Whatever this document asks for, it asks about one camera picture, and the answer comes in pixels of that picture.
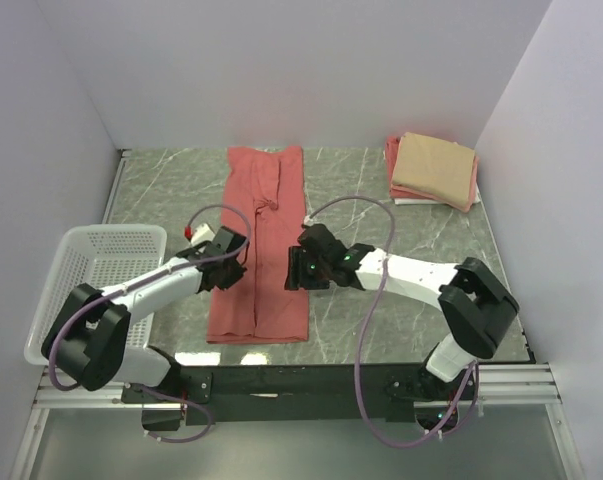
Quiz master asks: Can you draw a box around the red t shirt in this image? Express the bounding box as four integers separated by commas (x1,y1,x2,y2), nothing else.
206,146,309,344

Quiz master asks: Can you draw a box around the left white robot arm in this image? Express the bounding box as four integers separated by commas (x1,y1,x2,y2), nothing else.
41,227,250,402

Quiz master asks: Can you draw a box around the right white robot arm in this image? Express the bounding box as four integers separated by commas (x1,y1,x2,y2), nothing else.
284,224,520,399

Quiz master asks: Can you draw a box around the folded white t shirt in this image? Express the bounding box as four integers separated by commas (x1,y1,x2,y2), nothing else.
393,190,482,205

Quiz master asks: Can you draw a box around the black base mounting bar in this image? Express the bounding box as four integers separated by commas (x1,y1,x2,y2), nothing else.
121,363,477,432

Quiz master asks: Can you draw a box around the white plastic laundry basket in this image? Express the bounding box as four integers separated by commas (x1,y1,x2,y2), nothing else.
24,224,167,366

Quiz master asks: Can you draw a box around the folded beige t shirt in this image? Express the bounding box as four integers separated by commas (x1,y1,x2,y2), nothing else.
392,133,478,213

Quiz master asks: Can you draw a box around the folded pink t shirt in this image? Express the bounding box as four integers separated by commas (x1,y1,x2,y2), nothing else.
384,136,479,205

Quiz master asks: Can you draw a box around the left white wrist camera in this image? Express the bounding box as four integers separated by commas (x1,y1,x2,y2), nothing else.
184,223,215,247

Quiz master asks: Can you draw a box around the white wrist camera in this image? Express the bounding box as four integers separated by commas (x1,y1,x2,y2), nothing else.
184,223,215,247
304,215,317,227

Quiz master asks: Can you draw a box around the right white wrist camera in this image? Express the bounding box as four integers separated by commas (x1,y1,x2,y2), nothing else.
304,215,317,227

